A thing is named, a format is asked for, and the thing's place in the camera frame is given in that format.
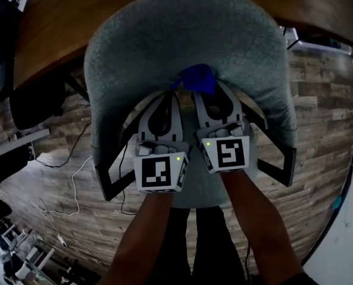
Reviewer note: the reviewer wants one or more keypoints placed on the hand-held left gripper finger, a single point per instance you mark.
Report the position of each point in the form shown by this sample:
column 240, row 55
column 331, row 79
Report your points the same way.
column 177, row 129
column 142, row 132

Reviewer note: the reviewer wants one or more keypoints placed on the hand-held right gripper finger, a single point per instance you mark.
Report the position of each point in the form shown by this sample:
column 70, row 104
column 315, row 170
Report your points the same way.
column 201, row 116
column 238, row 111

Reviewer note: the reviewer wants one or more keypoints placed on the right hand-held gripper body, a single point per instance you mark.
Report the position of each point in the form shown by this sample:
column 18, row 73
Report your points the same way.
column 229, row 156

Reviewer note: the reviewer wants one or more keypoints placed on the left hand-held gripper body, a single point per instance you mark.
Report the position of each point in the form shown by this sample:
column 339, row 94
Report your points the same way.
column 155, row 174

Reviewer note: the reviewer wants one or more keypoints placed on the blue cloth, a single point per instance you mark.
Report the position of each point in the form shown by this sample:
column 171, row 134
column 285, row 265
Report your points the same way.
column 198, row 79

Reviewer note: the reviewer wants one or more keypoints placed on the grey upholstered chair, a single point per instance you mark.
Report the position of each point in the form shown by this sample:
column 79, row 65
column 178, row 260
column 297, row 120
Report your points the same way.
column 164, row 40

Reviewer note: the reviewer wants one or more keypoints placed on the person's right forearm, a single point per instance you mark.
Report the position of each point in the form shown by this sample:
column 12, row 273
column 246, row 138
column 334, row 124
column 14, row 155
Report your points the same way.
column 259, row 224

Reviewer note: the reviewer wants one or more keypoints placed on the person's left forearm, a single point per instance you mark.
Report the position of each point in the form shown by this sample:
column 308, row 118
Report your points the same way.
column 140, row 236

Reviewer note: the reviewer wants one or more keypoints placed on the black mesh office chair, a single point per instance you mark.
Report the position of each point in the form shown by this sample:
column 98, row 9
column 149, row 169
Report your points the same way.
column 36, row 108

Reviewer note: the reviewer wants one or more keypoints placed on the person's black trousers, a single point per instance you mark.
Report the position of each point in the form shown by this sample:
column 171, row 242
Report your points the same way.
column 214, row 248

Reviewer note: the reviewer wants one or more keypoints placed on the small teal object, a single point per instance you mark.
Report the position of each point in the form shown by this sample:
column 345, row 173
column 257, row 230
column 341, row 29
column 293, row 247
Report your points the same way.
column 337, row 202

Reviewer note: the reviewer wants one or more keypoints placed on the grey desk with white leg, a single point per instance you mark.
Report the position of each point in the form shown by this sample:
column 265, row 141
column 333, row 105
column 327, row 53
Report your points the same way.
column 22, row 139

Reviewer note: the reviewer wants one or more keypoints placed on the brown wooden table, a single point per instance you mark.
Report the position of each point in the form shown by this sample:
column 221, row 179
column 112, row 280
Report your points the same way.
column 54, row 34

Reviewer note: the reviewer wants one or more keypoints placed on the white metal rack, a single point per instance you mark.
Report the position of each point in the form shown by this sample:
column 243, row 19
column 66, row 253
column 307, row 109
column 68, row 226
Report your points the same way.
column 42, row 257

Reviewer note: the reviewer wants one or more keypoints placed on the person's black shirt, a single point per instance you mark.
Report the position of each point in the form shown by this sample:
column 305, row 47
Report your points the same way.
column 303, row 279

